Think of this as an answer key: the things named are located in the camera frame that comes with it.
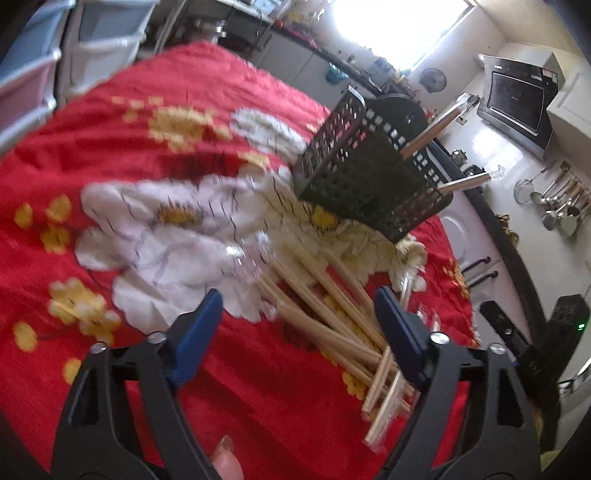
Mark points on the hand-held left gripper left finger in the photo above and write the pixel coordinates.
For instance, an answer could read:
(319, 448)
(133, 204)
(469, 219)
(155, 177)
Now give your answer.
(199, 339)

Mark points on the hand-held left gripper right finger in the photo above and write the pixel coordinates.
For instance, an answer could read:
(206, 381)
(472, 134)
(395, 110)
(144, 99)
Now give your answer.
(399, 334)

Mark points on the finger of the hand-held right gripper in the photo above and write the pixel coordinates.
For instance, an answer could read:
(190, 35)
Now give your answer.
(501, 323)

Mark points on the pile of wooden chopsticks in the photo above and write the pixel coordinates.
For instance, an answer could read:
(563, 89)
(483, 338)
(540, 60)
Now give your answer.
(332, 323)

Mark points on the wooden chopstick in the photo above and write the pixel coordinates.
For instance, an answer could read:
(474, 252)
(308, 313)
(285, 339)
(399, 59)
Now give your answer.
(434, 131)
(466, 181)

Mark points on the black perforated plastic basket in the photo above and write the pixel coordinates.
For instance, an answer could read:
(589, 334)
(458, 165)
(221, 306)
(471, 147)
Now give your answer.
(369, 175)

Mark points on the row of hanging metal utensils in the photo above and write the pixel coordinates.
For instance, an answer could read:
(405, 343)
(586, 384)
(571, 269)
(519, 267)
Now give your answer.
(558, 207)

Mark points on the person's left hand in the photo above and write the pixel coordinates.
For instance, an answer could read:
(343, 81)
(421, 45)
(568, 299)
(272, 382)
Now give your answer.
(227, 459)

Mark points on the white base cabinets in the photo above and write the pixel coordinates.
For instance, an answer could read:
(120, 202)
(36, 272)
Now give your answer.
(475, 249)

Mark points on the red floral cloth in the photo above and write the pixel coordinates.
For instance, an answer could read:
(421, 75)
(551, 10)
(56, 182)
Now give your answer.
(138, 152)

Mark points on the white upper cabinet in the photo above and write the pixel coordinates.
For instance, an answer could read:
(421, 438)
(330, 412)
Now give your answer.
(572, 115)

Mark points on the black range hood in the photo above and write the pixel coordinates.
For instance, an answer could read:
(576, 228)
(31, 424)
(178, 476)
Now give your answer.
(517, 97)

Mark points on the teal hanging bag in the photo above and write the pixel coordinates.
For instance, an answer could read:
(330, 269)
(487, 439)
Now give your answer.
(333, 74)

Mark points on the kitchen window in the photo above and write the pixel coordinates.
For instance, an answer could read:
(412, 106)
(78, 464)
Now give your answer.
(397, 27)

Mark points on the white plastic drawer unit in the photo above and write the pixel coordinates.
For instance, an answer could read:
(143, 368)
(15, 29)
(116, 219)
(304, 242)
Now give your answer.
(106, 41)

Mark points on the pastel plastic drawer unit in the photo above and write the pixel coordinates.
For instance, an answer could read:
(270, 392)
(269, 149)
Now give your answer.
(23, 69)

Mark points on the round wall vent fan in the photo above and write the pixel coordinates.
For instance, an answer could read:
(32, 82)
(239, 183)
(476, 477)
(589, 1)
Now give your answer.
(433, 79)

